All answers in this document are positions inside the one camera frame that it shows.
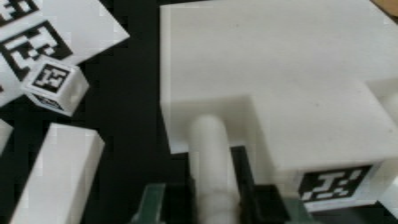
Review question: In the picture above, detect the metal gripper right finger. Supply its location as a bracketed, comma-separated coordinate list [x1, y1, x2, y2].
[231, 147, 316, 224]

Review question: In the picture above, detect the long white chair side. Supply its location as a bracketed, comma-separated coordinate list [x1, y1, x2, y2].
[8, 123, 104, 224]

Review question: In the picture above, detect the small white tagged cube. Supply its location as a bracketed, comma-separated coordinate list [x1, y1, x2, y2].
[21, 56, 88, 116]

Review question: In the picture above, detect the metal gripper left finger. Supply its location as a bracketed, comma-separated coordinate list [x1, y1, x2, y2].
[133, 153, 199, 224]

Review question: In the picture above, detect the white marker base plate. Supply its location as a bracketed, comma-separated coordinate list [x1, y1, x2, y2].
[0, 0, 129, 107]

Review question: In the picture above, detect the white chair seat block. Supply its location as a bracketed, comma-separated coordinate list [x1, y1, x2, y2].
[159, 0, 398, 218]

